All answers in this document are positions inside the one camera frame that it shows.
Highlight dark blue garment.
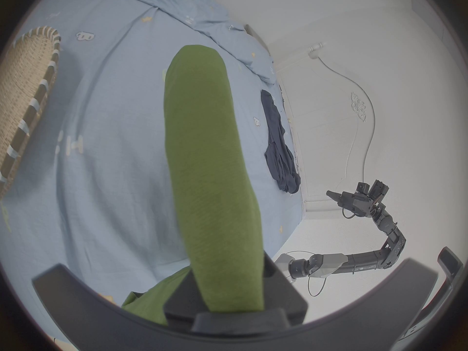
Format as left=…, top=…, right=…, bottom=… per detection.
left=260, top=89, right=301, bottom=195

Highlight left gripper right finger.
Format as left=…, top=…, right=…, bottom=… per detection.
left=263, top=253, right=308, bottom=324

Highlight green shorts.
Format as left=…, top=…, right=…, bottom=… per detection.
left=122, top=44, right=265, bottom=326

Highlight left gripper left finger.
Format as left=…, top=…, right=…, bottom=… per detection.
left=163, top=267, right=210, bottom=325

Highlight pale blue quilt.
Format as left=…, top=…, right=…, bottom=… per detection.
left=99, top=0, right=275, bottom=85

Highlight bed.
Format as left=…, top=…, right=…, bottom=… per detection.
left=0, top=0, right=377, bottom=306

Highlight round woven basket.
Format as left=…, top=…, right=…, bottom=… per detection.
left=0, top=26, right=61, bottom=200

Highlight black cable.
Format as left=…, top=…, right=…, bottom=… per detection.
left=283, top=250, right=327, bottom=298

